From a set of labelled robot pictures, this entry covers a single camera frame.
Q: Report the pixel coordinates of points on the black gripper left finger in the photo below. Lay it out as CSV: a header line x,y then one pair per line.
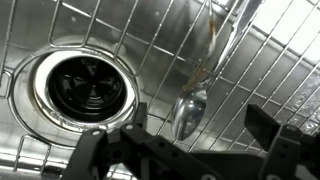
x,y
140,153

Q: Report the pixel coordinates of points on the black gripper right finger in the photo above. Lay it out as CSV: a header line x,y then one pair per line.
x,y
293,153

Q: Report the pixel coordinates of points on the silver spoon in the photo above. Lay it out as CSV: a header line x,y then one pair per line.
x,y
188,113

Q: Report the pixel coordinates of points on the round sink drain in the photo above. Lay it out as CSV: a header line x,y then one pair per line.
x,y
85,88

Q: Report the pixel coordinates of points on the stainless steel sink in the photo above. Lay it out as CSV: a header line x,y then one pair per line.
x,y
30,110

